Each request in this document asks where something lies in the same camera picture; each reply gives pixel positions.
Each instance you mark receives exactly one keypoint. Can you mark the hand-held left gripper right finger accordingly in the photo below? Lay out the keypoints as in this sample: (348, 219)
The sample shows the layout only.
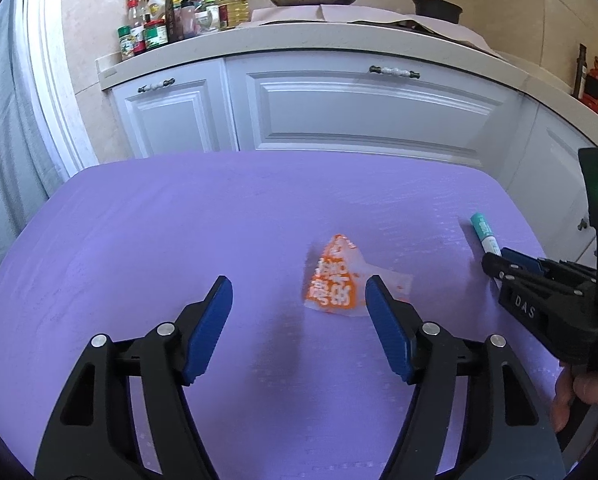
(386, 330)

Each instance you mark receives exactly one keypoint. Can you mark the person's right hand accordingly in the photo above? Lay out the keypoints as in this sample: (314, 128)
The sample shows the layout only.
(591, 390)

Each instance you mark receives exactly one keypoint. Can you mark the purple tablecloth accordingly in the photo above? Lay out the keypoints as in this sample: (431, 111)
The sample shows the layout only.
(154, 220)

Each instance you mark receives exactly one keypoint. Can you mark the orange white plastic wrapper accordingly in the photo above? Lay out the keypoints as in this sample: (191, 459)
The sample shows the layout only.
(336, 285)

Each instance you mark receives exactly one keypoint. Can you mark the grey curtain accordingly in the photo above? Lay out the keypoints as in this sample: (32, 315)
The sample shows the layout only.
(14, 110)

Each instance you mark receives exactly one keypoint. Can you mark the pink stove cover cloth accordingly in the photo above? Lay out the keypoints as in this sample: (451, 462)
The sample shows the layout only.
(379, 15)

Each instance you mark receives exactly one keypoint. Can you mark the black lidded pot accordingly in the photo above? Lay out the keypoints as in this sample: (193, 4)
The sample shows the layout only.
(436, 9)

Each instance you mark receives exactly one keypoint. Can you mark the narrow white cabinet drawer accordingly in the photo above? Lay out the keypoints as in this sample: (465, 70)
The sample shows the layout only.
(174, 120)

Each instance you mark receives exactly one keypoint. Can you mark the teal white tube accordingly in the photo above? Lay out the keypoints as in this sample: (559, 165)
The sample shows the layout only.
(484, 232)

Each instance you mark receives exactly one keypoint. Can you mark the wide white cabinet drawer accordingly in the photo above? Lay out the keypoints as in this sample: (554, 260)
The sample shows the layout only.
(359, 110)

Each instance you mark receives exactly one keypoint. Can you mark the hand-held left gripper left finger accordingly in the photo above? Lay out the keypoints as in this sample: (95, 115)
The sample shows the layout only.
(209, 330)

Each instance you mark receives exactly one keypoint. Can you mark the group of seasoning bottles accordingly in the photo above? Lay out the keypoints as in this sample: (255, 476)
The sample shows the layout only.
(174, 15)

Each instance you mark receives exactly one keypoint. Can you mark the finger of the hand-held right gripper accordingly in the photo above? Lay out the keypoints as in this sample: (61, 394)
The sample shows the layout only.
(524, 260)
(496, 267)

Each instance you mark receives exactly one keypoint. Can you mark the dark glass bottle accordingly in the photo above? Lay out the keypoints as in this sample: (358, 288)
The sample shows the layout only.
(579, 72)

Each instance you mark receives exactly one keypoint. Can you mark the white door frame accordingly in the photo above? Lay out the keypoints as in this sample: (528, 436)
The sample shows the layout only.
(64, 85)

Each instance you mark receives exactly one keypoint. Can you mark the white corner cabinet door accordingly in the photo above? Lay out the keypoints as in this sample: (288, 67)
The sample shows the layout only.
(549, 170)

